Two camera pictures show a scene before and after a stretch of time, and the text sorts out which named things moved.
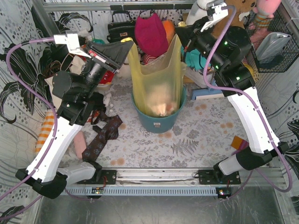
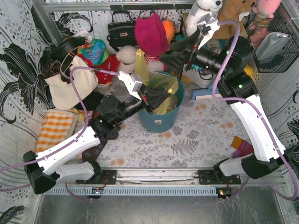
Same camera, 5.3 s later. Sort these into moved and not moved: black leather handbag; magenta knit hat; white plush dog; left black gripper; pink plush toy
Moved: left black gripper
Not moved: magenta knit hat; white plush dog; pink plush toy; black leather handbag
